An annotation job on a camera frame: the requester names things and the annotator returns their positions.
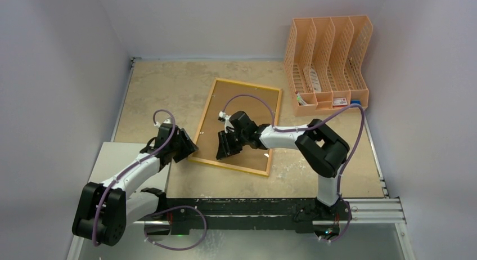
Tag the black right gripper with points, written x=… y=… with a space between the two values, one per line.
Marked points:
x=231 y=139

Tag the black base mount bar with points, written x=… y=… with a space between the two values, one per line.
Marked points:
x=301 y=215

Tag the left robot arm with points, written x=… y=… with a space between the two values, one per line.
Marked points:
x=107 y=208

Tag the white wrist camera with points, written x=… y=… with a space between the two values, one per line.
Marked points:
x=159 y=124
x=224 y=118

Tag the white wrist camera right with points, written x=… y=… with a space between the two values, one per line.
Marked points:
x=224 y=118

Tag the red white small box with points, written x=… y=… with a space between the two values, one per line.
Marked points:
x=339 y=102

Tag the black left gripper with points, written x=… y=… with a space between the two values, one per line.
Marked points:
x=187 y=146

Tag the orange plastic file organizer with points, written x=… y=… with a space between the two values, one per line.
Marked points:
x=335 y=47

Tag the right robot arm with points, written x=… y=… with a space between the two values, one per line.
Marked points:
x=324 y=150

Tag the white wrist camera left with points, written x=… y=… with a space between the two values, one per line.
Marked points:
x=159 y=124

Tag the white label card in organizer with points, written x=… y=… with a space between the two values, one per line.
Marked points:
x=313 y=78

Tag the yellow wooden picture frame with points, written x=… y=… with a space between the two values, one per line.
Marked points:
x=238 y=126

